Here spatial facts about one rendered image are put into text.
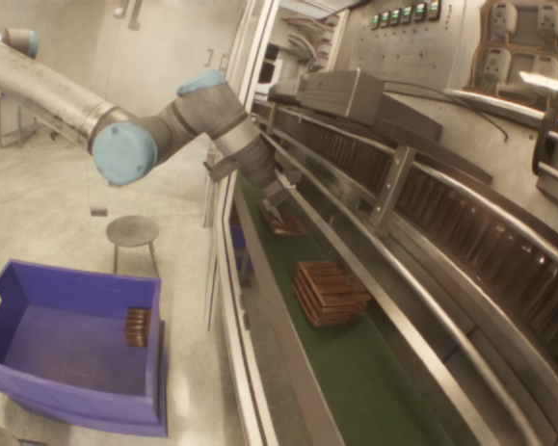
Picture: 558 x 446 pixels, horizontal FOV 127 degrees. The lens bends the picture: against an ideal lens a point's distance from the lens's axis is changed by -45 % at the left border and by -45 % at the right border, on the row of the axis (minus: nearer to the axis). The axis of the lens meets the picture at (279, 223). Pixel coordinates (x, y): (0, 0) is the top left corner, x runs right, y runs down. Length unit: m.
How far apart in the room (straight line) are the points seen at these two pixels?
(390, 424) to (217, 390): 0.80
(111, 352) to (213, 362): 0.44
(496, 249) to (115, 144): 0.49
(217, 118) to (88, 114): 0.22
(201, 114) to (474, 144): 0.60
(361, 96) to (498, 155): 0.34
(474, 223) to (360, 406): 0.27
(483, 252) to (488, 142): 0.38
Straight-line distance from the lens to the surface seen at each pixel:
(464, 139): 0.69
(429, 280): 0.49
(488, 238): 0.33
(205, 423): 1.01
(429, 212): 0.38
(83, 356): 0.92
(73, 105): 0.43
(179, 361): 1.12
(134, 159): 0.36
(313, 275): 0.40
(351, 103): 0.52
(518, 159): 0.62
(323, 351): 0.38
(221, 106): 0.46
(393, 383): 0.40
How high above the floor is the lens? 0.98
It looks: 26 degrees down
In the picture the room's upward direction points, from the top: 16 degrees clockwise
